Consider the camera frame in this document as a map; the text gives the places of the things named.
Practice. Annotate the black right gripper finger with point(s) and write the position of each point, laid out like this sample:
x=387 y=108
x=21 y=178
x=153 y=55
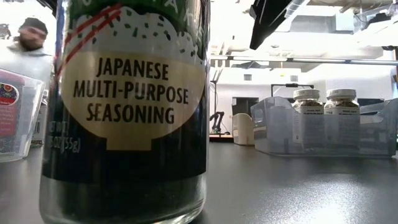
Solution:
x=267 y=18

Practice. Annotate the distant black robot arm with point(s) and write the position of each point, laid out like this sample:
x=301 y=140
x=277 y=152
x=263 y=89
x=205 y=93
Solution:
x=217 y=119

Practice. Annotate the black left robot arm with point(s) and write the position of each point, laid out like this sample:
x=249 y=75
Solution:
x=46 y=2

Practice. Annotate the person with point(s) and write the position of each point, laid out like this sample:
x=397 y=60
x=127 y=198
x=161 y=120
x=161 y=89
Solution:
x=32 y=34

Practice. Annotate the white plastic bin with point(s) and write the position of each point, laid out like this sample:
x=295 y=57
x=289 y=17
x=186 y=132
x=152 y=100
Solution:
x=242 y=130

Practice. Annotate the clear plastic bin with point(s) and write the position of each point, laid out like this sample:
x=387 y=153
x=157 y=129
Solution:
x=32 y=102

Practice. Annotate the silver ceiling duct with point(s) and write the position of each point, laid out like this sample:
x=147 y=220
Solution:
x=298 y=7

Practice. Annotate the black gantry frame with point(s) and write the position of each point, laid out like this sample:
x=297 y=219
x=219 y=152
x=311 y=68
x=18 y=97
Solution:
x=292 y=85

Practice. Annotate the red lidded spice tin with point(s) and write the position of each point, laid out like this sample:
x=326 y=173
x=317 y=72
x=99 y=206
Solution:
x=9 y=118

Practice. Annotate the grey translucent plastic bin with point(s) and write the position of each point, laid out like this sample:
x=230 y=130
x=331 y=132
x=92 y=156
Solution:
x=280 y=133

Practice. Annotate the bagel seasoning jar white lid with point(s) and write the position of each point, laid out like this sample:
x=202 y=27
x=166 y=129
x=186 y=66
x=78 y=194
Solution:
x=308 y=102
x=342 y=102
x=42 y=124

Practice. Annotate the furikake jar brown lid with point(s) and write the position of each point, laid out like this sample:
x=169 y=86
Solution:
x=124 y=124

